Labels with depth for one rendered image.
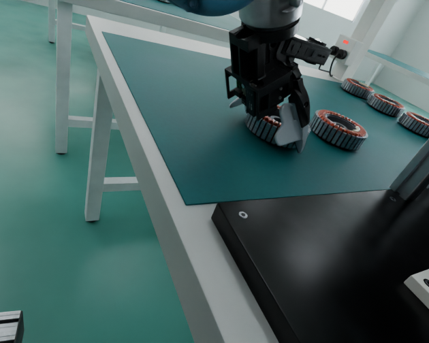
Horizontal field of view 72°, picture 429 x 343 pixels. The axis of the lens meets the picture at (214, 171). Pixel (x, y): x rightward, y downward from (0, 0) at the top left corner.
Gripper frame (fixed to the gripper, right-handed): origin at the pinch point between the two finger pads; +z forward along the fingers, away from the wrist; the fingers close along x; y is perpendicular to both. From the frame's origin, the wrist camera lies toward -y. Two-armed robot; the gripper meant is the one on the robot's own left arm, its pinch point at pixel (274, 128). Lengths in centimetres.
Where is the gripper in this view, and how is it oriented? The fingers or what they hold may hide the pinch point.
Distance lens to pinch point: 53.8
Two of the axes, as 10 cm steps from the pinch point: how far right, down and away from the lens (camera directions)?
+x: 5.9, 6.0, -5.5
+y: -8.0, 5.2, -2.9
